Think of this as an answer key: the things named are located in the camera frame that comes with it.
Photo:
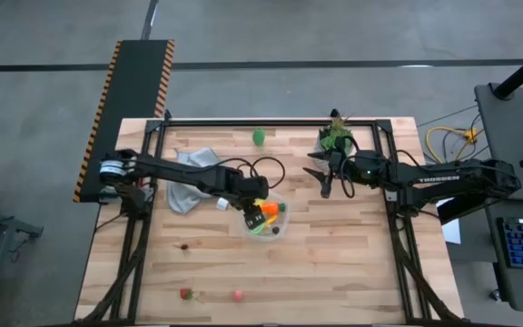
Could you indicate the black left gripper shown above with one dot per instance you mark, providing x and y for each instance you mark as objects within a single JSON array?
[{"x": 252, "y": 191}]

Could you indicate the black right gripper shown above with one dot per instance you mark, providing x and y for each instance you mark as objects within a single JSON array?
[{"x": 366, "y": 170}]

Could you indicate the yellow toy fruit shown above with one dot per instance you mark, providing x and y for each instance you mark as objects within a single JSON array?
[{"x": 258, "y": 202}]

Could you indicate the orange toy carrot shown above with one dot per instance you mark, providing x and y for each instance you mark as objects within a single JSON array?
[{"x": 270, "y": 208}]

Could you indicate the yellow toy banana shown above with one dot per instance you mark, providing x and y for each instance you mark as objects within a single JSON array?
[{"x": 270, "y": 221}]

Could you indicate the green textured toy fruit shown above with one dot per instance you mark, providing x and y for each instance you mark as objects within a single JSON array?
[{"x": 257, "y": 230}]

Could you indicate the dark round toy fruit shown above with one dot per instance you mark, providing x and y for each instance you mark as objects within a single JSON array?
[{"x": 275, "y": 230}]

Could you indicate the green ribbed toy vegetable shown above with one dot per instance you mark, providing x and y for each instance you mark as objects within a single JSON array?
[{"x": 259, "y": 137}]

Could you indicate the pink toy fruit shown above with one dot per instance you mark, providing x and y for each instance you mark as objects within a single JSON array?
[{"x": 237, "y": 296}]

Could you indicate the red toy strawberry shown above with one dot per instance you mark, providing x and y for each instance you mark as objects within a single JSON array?
[{"x": 185, "y": 294}]

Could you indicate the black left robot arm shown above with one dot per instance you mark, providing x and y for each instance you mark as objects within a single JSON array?
[{"x": 184, "y": 175}]

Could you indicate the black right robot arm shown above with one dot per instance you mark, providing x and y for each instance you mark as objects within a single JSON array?
[{"x": 438, "y": 179}]

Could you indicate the clear plastic tupperware container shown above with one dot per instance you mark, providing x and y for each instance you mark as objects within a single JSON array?
[{"x": 280, "y": 219}]

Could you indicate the white triangle-patterned plant pot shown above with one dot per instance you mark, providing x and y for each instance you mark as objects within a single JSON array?
[{"x": 317, "y": 147}]

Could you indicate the green artificial succulent plant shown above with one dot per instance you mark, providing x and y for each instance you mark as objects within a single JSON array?
[{"x": 329, "y": 138}]

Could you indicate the black table clamp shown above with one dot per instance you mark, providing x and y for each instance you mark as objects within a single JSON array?
[{"x": 334, "y": 112}]

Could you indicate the grey cloth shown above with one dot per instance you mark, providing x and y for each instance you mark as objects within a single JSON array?
[{"x": 184, "y": 200}]

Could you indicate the dark red toy cherry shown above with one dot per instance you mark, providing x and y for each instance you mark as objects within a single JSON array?
[{"x": 183, "y": 247}]

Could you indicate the white paper sheet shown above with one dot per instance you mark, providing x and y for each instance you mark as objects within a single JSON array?
[{"x": 451, "y": 231}]

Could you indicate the black ramp with yellow stripes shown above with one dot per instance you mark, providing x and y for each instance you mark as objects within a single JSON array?
[{"x": 130, "y": 91}]

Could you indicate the grey desk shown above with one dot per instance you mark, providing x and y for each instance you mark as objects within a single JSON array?
[
  {"x": 506, "y": 127},
  {"x": 516, "y": 290}
]

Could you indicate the black pole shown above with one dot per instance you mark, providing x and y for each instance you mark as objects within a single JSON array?
[{"x": 522, "y": 72}]

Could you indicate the black aluminium table frame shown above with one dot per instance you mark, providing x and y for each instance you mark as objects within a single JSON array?
[{"x": 266, "y": 122}]

